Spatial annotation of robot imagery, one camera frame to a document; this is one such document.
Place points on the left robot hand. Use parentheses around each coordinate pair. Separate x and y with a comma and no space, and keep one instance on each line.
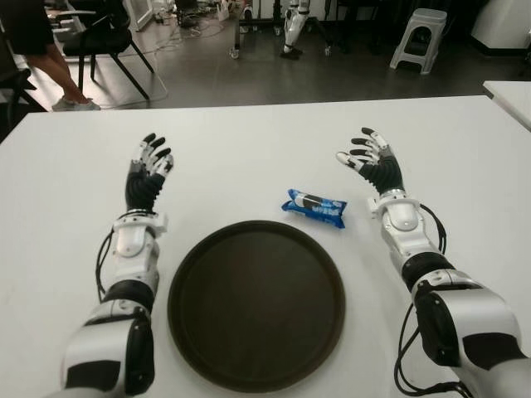
(143,190)

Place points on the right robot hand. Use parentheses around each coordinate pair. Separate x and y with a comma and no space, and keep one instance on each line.
(383,172)

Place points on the blue Oreo cookie packet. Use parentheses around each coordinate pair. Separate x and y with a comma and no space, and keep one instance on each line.
(315,207)

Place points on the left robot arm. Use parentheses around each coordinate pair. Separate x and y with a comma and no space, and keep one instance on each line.
(132,248)

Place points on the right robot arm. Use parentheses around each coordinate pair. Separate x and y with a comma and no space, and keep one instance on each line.
(456,307)

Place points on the white side table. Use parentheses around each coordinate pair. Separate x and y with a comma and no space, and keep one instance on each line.
(512,97)

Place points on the white plastic stool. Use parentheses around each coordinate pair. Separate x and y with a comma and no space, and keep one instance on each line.
(423,25)

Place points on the black chair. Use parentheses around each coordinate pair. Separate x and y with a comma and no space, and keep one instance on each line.
(14,85)
(103,41)

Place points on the person in black shorts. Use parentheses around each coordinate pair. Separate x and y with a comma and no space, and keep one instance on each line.
(54,58)

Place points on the dark brown round tray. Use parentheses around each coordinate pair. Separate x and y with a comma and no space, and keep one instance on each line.
(257,307)

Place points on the white humanoid robot leg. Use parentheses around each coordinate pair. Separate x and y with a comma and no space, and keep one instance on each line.
(292,29)

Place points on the white cabinet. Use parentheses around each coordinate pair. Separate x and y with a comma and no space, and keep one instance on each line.
(502,25)

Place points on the white bag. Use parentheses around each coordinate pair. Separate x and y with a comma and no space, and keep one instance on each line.
(223,9)

